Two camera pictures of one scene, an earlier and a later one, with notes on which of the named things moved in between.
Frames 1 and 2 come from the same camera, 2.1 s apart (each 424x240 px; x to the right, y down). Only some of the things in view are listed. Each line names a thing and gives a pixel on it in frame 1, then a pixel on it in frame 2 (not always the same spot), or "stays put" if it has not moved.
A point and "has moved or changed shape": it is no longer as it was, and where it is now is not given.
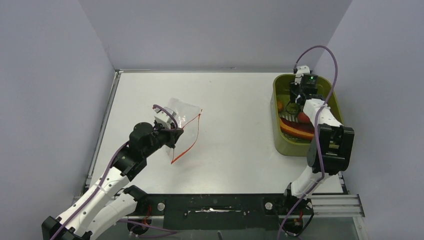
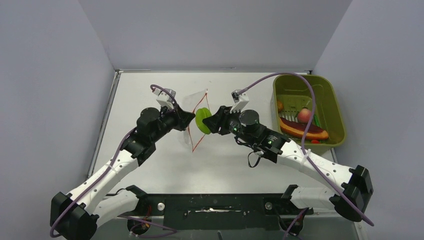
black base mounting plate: [190, 211] stays put
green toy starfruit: [292, 108] -> [201, 113]
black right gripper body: [295, 89] -> [231, 122]
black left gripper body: [162, 136] -> [169, 120]
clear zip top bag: [188, 118] has moved or changed shape
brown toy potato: [280, 105] stays put
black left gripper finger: [175, 134] -> [183, 120]
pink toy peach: [302, 118] stays put
